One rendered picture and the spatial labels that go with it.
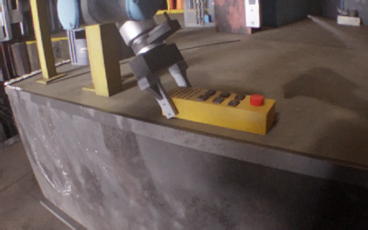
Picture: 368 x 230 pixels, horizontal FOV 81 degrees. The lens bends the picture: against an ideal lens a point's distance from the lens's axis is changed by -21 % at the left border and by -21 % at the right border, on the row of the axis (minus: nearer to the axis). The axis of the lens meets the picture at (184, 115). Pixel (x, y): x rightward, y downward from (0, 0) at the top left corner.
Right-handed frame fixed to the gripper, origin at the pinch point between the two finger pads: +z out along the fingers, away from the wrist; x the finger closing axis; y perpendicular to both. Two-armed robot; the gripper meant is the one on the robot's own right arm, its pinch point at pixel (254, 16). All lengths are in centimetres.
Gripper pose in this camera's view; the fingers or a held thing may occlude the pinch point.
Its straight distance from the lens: 50.5
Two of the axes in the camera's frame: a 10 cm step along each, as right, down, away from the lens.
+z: 0.7, 9.1, 4.1
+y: -8.9, -1.3, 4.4
